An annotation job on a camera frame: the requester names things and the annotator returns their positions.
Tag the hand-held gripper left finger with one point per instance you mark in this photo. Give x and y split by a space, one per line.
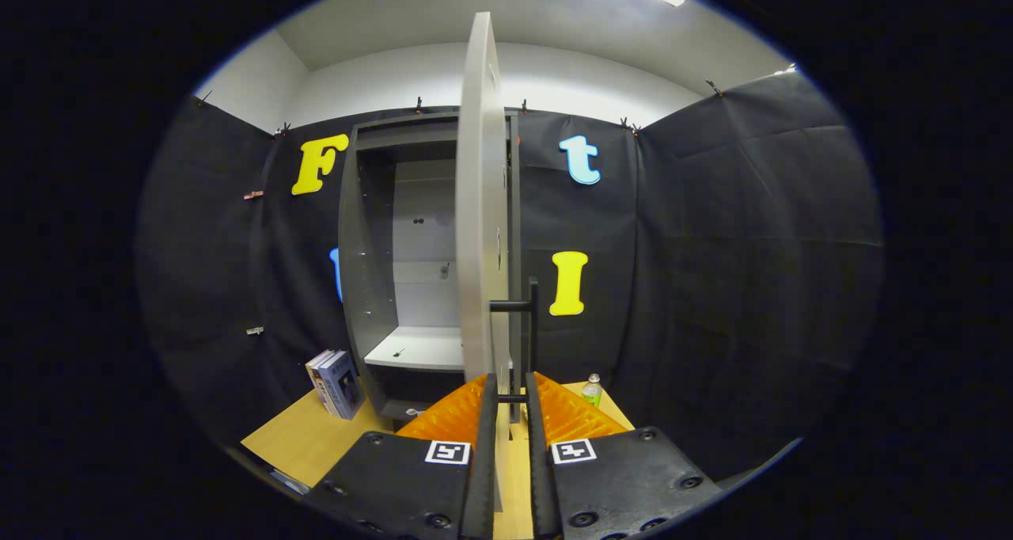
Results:
483 469

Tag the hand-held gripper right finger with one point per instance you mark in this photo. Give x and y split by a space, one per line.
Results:
540 469

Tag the dark grey shoe cabinet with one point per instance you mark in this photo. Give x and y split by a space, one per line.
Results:
364 287

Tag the beige shoe cabinet door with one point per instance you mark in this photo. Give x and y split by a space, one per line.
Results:
479 207

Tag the white cabinet shelf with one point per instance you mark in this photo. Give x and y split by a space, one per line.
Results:
423 350

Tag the green plastic bottle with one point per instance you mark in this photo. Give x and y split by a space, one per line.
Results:
592 393

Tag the blue book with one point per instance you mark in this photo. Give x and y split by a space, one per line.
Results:
344 385

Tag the black backdrop cloth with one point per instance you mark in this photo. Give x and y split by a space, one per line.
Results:
712 247

